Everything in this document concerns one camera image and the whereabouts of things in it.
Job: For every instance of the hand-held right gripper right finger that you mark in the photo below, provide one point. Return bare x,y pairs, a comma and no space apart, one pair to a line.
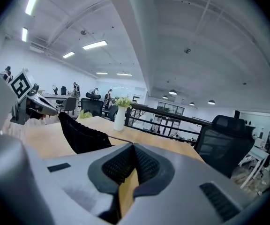
184,196

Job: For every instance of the white table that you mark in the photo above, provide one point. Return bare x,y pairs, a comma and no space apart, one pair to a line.
258,155

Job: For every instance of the white ceramic vase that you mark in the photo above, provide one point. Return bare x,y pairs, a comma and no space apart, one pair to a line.
119,119

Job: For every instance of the ceiling air conditioner unit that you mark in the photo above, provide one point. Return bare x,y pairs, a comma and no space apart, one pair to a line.
37,47

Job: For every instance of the grey office chair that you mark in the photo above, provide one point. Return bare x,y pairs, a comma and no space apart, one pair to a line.
69,105

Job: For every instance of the black high-back office chair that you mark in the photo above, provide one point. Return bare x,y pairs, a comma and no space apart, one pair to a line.
91,105

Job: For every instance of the long ceiling strip light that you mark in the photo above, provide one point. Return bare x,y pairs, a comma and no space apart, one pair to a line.
94,45
24,34
68,54
33,0

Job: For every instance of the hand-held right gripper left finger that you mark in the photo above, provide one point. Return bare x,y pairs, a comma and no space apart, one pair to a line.
78,186

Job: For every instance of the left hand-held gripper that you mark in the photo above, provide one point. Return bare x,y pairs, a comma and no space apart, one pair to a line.
21,85

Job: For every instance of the pale yellow flower bunch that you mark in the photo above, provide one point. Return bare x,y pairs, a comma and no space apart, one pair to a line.
123,101

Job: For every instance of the black mesh office chair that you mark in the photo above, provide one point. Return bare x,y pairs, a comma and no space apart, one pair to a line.
224,144

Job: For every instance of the black metal railing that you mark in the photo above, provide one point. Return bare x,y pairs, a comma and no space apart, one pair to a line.
163,116

